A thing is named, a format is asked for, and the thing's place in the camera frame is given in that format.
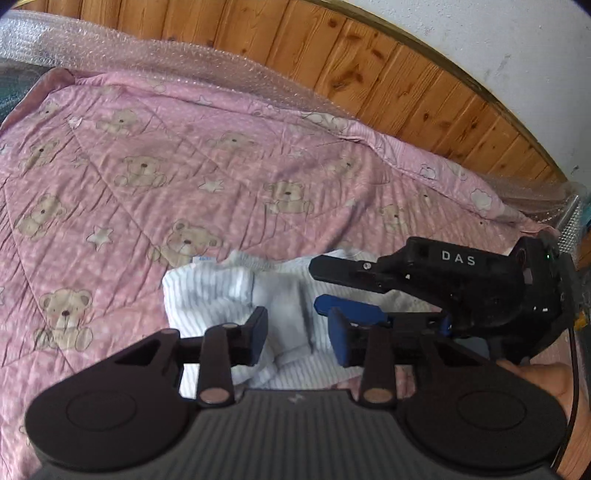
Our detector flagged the metal mesh rack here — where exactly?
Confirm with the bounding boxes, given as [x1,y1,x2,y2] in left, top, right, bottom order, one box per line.
[554,194,583,254]

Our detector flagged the clear bubble wrap sheet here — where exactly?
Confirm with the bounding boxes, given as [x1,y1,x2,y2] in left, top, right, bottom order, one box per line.
[0,11,583,227]

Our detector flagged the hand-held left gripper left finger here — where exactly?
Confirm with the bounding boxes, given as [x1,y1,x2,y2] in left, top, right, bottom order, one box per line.
[113,306,269,409]

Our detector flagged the black cable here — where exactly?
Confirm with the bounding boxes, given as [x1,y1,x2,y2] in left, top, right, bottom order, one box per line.
[551,295,583,476]

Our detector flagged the white ribbed garment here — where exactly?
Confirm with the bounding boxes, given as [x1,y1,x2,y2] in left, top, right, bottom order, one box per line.
[163,248,446,391]

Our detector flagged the pink bear-print quilt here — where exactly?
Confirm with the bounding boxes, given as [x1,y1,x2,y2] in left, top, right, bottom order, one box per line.
[0,69,555,467]

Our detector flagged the person's right hand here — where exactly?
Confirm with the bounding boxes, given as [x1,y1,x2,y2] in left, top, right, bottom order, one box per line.
[499,360,575,418]

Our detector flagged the wooden headboard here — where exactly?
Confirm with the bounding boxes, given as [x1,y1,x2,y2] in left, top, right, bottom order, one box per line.
[28,0,571,185]

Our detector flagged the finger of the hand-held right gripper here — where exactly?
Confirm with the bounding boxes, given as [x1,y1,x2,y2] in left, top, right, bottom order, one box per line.
[314,294,452,335]
[308,255,385,294]

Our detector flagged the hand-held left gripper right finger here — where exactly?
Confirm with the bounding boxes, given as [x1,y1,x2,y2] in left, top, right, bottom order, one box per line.
[328,307,482,409]

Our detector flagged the dark green cloth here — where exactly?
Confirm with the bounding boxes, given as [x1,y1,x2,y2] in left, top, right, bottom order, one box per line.
[0,60,51,125]

